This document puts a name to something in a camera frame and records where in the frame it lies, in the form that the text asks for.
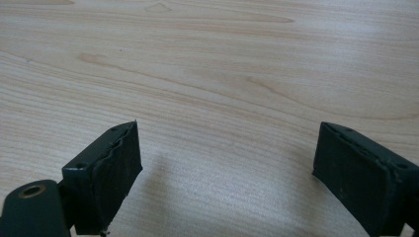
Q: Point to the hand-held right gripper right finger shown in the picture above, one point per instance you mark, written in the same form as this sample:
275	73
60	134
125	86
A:
359	181

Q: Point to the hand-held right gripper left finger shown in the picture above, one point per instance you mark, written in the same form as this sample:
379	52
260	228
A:
102	184

